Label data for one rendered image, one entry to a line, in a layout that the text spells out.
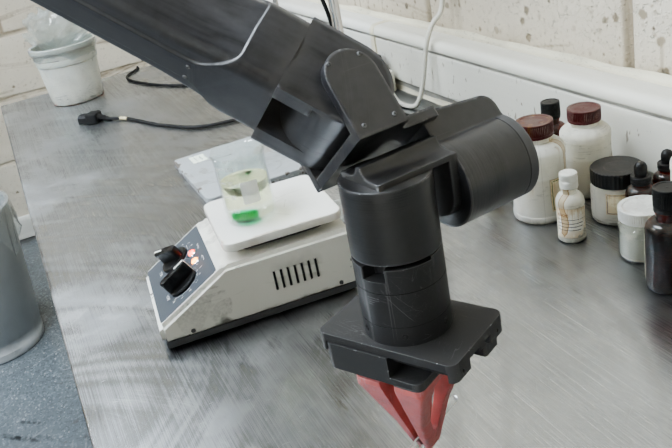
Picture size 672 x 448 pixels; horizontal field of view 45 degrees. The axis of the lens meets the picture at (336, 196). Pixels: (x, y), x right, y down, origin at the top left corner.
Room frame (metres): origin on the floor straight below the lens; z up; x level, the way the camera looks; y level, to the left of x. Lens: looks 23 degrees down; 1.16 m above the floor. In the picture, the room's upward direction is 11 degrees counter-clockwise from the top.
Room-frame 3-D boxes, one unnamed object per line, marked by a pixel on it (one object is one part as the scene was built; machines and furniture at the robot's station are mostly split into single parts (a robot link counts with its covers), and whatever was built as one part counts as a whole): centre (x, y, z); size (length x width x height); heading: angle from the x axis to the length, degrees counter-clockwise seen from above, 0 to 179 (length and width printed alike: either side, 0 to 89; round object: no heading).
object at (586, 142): (0.83, -0.28, 0.80); 0.06 x 0.06 x 0.10
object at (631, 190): (0.71, -0.29, 0.79); 0.03 x 0.03 x 0.08
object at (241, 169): (0.74, 0.09, 0.87); 0.06 x 0.05 x 0.08; 43
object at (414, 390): (0.45, -0.02, 0.82); 0.07 x 0.07 x 0.09; 49
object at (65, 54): (1.76, 0.51, 0.86); 0.14 x 0.14 x 0.21
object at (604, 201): (0.76, -0.29, 0.78); 0.05 x 0.05 x 0.06
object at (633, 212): (0.67, -0.28, 0.78); 0.05 x 0.05 x 0.05
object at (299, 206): (0.76, 0.07, 0.83); 0.12 x 0.12 x 0.01; 14
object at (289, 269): (0.75, 0.09, 0.79); 0.22 x 0.13 x 0.08; 104
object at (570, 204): (0.73, -0.23, 0.79); 0.03 x 0.03 x 0.07
